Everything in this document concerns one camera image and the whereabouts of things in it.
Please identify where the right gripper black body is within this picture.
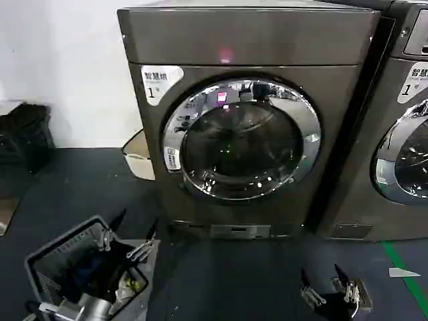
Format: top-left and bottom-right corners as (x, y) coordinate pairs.
(315, 292), (358, 321)

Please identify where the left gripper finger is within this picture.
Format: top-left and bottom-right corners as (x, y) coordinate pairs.
(97, 208), (127, 252)
(126, 217), (158, 264)

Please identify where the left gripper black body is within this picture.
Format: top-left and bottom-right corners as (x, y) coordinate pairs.
(74, 245), (135, 302)

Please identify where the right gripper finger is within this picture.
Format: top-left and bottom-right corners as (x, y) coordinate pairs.
(300, 267), (328, 306)
(331, 263), (361, 304)

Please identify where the dark blue garment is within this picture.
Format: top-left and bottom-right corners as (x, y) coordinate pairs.
(68, 252), (101, 285)

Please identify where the white yellow patterned garment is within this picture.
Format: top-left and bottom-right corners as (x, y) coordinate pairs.
(114, 269), (148, 304)

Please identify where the grey plastic laundry basket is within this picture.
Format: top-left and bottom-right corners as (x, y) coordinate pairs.
(24, 215), (160, 321)

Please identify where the white paper scrap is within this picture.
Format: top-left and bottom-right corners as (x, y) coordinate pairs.
(388, 267), (422, 279)

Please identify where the green floor tape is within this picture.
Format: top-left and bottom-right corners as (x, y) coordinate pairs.
(381, 240), (428, 312)

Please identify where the grey dryer kick panel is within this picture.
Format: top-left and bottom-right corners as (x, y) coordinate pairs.
(332, 223), (374, 240)
(210, 224), (272, 239)

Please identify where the white cardboard box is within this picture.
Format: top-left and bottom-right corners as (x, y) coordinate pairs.
(121, 129), (155, 181)

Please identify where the small white door label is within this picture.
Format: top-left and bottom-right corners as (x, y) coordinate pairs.
(165, 148), (181, 172)

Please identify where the brown cardboard sheet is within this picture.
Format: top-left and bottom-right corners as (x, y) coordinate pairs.
(0, 196), (21, 229)

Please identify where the black bag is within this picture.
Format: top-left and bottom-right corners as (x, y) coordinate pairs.
(0, 102), (58, 175)

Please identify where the round chrome glass dryer door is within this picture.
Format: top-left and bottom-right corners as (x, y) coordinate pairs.
(160, 76), (324, 202)
(372, 98), (428, 207)

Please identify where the grey front-load dryer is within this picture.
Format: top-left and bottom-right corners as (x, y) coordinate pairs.
(116, 5), (383, 240)
(316, 0), (428, 242)

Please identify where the white number sticker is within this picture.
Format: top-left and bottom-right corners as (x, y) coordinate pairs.
(140, 64), (185, 108)
(395, 61), (428, 105)

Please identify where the dryer control panel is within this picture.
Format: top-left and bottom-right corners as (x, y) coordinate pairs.
(402, 7), (428, 56)

